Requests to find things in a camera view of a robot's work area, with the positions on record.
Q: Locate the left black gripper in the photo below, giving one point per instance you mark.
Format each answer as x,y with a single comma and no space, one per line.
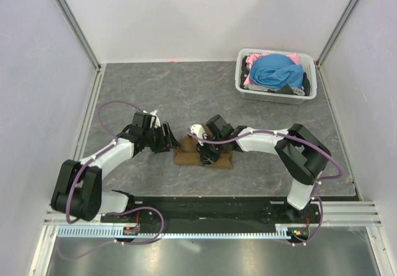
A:
165,142

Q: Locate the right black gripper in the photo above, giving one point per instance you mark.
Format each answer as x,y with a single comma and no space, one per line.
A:
206,158

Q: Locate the brown cloth napkin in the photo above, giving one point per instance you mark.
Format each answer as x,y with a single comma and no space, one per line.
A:
187,154

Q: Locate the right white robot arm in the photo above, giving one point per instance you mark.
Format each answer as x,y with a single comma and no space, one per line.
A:
303,155

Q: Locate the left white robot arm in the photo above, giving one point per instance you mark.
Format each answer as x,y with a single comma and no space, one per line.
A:
78,191

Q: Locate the white plastic basket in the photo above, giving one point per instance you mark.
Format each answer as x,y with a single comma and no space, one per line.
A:
246,58

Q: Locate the blue cloth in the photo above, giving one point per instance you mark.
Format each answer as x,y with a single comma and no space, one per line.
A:
276,71

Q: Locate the grey cloth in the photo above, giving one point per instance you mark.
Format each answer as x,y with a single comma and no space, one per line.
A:
286,89

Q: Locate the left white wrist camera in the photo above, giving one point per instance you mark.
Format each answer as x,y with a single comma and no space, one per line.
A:
151,120

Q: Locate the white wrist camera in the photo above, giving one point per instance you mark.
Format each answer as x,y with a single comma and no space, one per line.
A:
198,132
151,120

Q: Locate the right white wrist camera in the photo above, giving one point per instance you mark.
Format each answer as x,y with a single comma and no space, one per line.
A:
198,132

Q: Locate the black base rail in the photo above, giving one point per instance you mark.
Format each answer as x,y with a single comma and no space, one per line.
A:
214,215

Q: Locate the white slotted cable duct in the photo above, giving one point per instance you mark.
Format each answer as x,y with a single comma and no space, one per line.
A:
123,232

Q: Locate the left aluminium frame post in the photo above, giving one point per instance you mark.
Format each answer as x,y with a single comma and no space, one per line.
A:
78,32

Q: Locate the aluminium frame post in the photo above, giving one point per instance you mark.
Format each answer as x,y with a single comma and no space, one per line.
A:
337,30
78,32

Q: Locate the right aluminium frame post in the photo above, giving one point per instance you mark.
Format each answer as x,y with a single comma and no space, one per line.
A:
337,30

